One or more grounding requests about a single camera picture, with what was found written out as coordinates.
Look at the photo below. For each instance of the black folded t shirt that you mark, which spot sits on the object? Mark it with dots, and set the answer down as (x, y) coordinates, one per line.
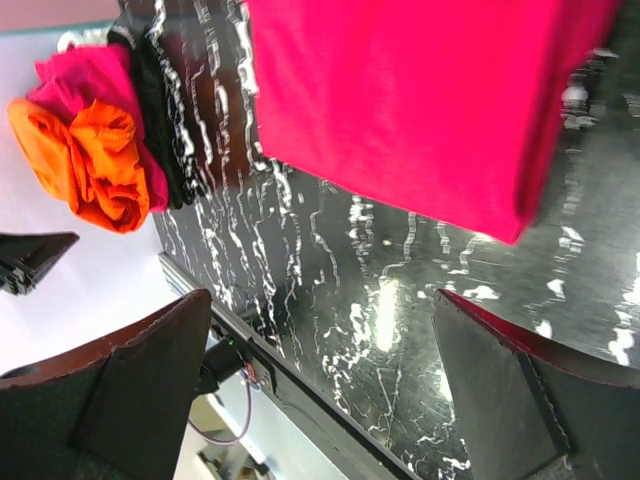
(158, 87)

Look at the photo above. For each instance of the white folded t shirt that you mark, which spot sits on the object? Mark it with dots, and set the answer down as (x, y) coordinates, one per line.
(72, 39)

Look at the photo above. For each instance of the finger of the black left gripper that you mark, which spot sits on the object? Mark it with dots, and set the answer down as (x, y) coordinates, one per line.
(27, 258)

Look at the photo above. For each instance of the magenta folded t shirt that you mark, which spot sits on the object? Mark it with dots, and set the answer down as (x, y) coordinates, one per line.
(72, 80)

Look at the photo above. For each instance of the red t shirt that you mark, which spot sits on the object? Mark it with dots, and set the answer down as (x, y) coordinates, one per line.
(448, 109)

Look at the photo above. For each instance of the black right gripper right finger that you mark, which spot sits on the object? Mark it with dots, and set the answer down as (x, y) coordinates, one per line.
(529, 407)

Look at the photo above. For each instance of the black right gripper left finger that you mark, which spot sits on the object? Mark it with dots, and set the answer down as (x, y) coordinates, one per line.
(113, 408)

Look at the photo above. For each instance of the orange t shirt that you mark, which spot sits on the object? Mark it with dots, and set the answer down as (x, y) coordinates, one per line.
(92, 164)

